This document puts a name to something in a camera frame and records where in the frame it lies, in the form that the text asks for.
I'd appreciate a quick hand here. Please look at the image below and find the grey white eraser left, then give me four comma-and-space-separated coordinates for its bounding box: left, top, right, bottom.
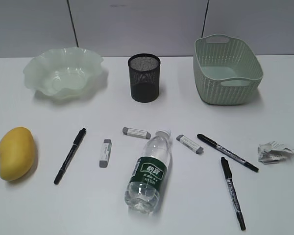
99, 139, 112, 168

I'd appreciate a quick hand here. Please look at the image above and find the black mesh pen holder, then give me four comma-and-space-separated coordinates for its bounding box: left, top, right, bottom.
128, 53, 161, 103

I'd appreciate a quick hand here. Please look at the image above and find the light green plastic basket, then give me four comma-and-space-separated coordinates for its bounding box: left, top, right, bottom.
193, 34, 264, 105

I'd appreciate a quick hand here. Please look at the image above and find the black wall cable left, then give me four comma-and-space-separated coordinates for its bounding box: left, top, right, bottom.
66, 0, 80, 47

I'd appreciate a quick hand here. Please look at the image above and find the clear water bottle green label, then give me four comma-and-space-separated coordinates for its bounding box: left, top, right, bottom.
124, 129, 172, 214

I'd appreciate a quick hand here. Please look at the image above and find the grey white eraser middle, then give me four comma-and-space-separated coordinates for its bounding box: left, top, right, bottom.
122, 127, 151, 140

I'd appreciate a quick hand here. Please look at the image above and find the grey white eraser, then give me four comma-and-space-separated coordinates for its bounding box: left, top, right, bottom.
99, 139, 112, 168
122, 127, 151, 140
176, 134, 203, 154

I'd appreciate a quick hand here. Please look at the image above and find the yellow mango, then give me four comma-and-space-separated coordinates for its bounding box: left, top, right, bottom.
0, 127, 36, 181

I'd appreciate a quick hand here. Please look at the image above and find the black wall cable right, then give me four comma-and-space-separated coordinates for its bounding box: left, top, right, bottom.
200, 0, 210, 38

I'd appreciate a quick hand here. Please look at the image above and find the waste paper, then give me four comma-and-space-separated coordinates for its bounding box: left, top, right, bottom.
258, 141, 294, 165

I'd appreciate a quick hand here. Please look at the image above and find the grey white eraser right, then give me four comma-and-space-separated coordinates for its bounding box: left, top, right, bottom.
176, 134, 203, 154

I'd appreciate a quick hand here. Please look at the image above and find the black wall cable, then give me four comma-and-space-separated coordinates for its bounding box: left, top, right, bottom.
66, 0, 80, 47
200, 0, 210, 38

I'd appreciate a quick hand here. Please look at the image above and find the translucent green wavy plate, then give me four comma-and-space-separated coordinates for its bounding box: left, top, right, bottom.
23, 47, 103, 99

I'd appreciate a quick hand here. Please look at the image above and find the black marker pen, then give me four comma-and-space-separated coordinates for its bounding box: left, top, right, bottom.
197, 134, 259, 172
220, 157, 246, 231
53, 128, 86, 185

